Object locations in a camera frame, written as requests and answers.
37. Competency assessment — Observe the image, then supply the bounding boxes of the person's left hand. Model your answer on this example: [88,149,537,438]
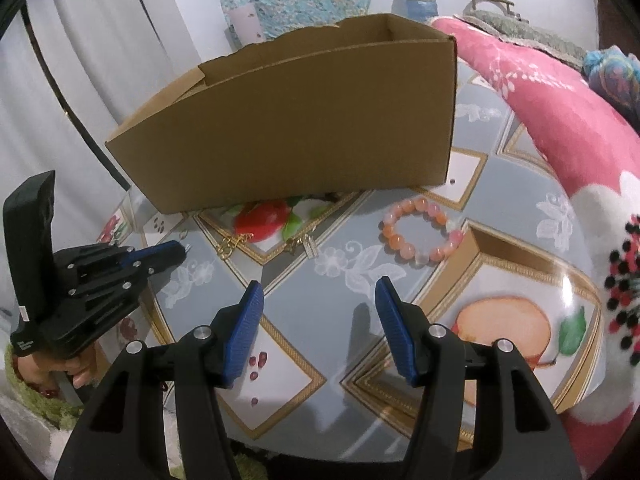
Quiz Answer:
[16,346,98,394]

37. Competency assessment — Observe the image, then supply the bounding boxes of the gold ornate charm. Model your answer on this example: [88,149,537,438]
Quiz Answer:
[216,233,254,260]

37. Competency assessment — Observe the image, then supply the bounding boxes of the fruit pattern tablecloth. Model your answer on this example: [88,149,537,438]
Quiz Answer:
[102,63,605,462]

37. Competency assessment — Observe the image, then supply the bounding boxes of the brown cardboard box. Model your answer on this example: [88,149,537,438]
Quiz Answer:
[106,14,457,214]

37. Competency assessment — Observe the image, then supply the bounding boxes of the pink floral blanket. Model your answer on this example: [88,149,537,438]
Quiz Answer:
[431,16,639,479]

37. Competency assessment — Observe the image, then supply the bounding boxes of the blue water jug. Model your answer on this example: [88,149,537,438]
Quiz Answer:
[400,0,438,23]

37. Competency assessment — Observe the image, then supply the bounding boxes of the blue patterned blanket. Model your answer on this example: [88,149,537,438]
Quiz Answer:
[582,46,640,132]

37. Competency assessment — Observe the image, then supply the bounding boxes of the pink beaded bracelet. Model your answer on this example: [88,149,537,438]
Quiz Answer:
[380,196,468,266]

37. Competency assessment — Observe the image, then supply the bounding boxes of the grey handbag with handle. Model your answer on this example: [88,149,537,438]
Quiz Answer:
[461,0,587,72]

